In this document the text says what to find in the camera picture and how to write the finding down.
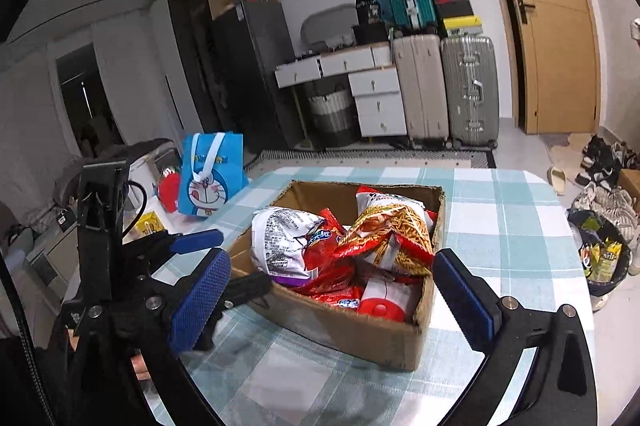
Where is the silver purple snack bag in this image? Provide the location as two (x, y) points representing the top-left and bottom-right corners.
(251, 205), (327, 281)

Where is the blue cartoon gift bag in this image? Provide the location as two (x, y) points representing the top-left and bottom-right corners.
(178, 133), (249, 218)

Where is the small yellow box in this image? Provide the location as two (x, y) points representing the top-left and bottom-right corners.
(134, 211), (164, 240)

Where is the pile of shoes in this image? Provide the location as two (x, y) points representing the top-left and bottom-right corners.
(574, 135), (640, 277)

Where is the person's left hand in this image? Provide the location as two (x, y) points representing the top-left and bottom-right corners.
(130, 353), (152, 380)

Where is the red triangular snack bag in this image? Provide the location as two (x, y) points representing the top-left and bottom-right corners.
(299, 208), (362, 297)

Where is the beige slipper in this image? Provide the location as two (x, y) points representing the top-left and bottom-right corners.
(547, 165), (569, 197)

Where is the silver suitcase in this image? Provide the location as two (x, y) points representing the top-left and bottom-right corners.
(439, 35), (501, 151)

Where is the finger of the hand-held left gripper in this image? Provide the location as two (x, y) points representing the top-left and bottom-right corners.
(224, 270), (274, 307)
(168, 228), (225, 255)

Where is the beige suitcase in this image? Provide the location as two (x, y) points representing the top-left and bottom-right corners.
(391, 34), (451, 150)

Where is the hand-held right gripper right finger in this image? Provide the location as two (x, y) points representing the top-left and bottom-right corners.
(432, 247), (598, 426)

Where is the noodle snack bag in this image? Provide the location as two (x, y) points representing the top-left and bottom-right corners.
(334, 185), (437, 280)

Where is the woven basket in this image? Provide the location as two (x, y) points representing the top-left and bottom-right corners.
(304, 84), (357, 147)

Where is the yellow shoe box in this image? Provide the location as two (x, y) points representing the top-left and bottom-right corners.
(442, 16), (485, 38)

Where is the small cardboard box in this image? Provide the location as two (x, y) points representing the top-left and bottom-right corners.
(617, 168), (640, 207)

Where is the brown cardboard box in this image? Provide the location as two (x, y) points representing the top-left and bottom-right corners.
(227, 179), (447, 372)

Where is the grey rug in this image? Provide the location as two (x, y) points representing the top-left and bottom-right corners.
(259, 149), (497, 170)

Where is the red strawberry cookie packet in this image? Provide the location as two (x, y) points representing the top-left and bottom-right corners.
(319, 285), (364, 311)

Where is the wooden door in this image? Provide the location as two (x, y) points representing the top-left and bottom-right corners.
(474, 0), (602, 137)

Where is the red round object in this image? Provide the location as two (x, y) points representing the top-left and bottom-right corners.
(158, 170), (184, 213)

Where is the white drawer desk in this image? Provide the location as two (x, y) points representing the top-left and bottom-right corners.
(274, 42), (409, 139)

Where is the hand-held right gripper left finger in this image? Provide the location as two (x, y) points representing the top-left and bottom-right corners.
(64, 247), (232, 426)

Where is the red white snack packet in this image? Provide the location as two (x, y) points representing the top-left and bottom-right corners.
(357, 277), (412, 323)

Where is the black printed box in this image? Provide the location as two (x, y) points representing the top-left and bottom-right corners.
(354, 0), (392, 45)

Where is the red black shoe box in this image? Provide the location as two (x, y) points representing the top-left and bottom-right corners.
(429, 0), (474, 20)

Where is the grey oval mirror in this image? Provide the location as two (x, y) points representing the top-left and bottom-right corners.
(301, 4), (357, 50)

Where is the black trash bin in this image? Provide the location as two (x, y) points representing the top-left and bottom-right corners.
(566, 207), (634, 297)

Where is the black refrigerator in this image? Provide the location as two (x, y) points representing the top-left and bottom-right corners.
(209, 0), (304, 153)

